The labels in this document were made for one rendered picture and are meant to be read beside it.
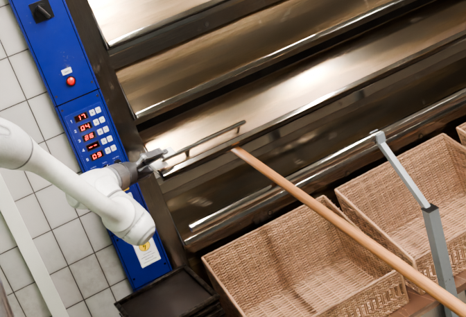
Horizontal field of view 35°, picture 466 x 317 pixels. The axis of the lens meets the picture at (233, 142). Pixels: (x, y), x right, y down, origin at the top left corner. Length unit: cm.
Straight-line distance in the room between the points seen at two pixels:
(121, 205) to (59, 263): 61
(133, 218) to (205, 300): 46
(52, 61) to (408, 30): 138
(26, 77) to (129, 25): 37
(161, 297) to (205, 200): 41
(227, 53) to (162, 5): 30
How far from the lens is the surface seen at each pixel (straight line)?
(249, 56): 265
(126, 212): 213
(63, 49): 243
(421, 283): 178
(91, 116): 249
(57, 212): 260
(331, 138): 292
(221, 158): 271
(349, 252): 296
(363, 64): 286
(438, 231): 253
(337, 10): 281
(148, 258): 271
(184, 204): 274
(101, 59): 249
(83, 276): 271
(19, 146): 178
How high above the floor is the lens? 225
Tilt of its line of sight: 23 degrees down
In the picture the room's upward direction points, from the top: 18 degrees counter-clockwise
